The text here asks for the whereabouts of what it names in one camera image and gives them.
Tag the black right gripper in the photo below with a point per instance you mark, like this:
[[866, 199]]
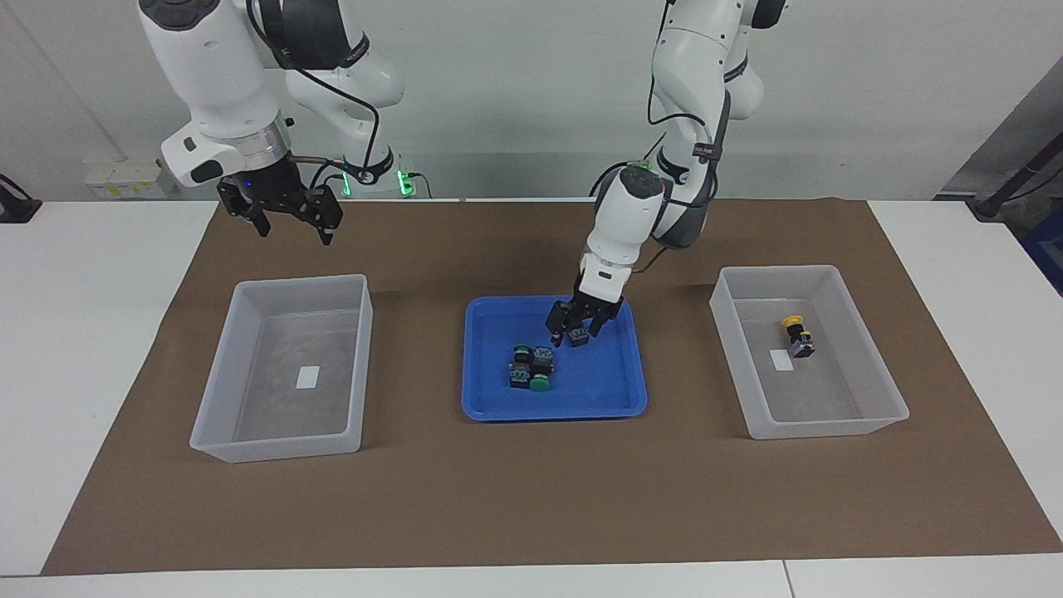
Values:
[[278, 187]]

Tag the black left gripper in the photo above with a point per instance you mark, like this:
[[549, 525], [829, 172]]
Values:
[[594, 307]]

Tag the yellow push button switch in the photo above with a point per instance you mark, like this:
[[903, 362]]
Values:
[[800, 339], [579, 337]]

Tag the green push button switch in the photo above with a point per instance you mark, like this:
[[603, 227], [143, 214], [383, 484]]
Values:
[[542, 372], [521, 365]]

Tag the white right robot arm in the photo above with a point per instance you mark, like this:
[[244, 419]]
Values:
[[224, 75]]

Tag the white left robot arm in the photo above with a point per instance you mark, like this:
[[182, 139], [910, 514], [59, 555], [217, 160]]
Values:
[[698, 75]]

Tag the blue plastic tray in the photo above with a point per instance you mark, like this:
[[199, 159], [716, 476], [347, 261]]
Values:
[[598, 382]]

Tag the small white box label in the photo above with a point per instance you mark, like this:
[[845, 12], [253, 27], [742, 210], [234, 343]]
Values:
[[308, 377], [779, 361]]

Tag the brown paper table mat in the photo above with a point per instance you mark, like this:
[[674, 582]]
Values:
[[531, 498]]

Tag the translucent white plastic box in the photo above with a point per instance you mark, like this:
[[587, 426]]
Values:
[[282, 415], [830, 407]]

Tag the black clamp object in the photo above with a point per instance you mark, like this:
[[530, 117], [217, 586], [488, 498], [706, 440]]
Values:
[[17, 203]]

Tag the black stand pole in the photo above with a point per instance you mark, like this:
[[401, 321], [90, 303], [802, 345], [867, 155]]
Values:
[[1009, 187]]

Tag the blue crate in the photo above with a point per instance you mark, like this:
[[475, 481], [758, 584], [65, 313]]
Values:
[[1046, 249]]

